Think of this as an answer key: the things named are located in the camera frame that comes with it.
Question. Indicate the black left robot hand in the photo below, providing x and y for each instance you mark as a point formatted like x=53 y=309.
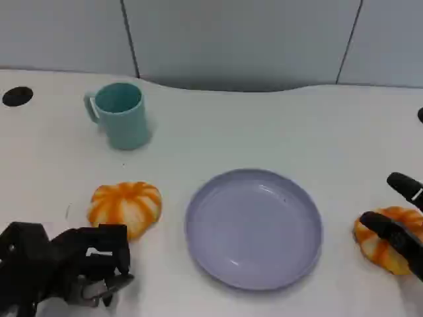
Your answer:
x=82 y=257

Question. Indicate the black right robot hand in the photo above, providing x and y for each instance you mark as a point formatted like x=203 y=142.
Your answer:
x=396 y=236

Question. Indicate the orange white toy bread roll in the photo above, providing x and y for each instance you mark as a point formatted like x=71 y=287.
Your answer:
x=373 y=246
x=124 y=204

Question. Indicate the black table grommet hole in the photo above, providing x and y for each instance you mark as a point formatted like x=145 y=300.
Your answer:
x=17 y=96
x=420 y=115

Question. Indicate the pale green mug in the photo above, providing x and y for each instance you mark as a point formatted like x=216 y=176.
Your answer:
x=127 y=128

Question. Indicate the lilac plate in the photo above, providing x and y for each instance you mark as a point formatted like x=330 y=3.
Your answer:
x=254 y=231

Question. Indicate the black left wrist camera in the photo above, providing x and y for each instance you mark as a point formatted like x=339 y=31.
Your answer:
x=23 y=242

